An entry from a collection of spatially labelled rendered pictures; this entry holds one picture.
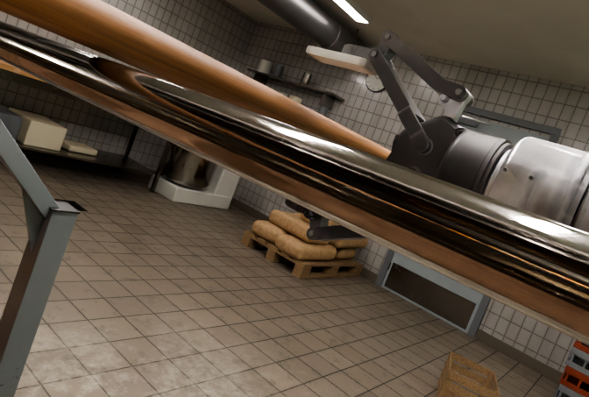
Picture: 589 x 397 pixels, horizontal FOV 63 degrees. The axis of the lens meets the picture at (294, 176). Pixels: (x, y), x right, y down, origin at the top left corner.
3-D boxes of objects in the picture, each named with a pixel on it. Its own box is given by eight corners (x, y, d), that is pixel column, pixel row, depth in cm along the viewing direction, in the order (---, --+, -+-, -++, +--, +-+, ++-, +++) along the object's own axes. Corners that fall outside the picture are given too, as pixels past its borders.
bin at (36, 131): (23, 144, 443) (31, 120, 441) (1, 129, 471) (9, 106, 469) (60, 152, 473) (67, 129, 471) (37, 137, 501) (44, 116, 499)
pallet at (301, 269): (299, 278, 437) (304, 264, 436) (240, 243, 484) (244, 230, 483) (358, 276, 534) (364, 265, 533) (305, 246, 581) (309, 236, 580)
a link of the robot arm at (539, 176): (546, 279, 30) (457, 240, 33) (560, 275, 37) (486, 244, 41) (605, 143, 29) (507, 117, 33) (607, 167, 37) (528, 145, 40)
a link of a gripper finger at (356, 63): (363, 66, 43) (366, 58, 43) (304, 52, 47) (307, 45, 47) (377, 76, 46) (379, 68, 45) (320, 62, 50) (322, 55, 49)
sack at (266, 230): (275, 246, 459) (280, 231, 458) (247, 231, 477) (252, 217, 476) (306, 246, 512) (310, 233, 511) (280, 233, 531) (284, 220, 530)
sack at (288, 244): (297, 262, 436) (303, 247, 434) (271, 246, 458) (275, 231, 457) (335, 262, 484) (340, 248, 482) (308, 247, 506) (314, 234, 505)
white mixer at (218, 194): (173, 203, 542) (213, 94, 532) (141, 184, 580) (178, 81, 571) (232, 212, 622) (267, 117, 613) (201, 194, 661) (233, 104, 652)
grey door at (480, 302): (472, 338, 458) (561, 128, 443) (372, 284, 525) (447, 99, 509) (474, 337, 465) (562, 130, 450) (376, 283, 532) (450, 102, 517)
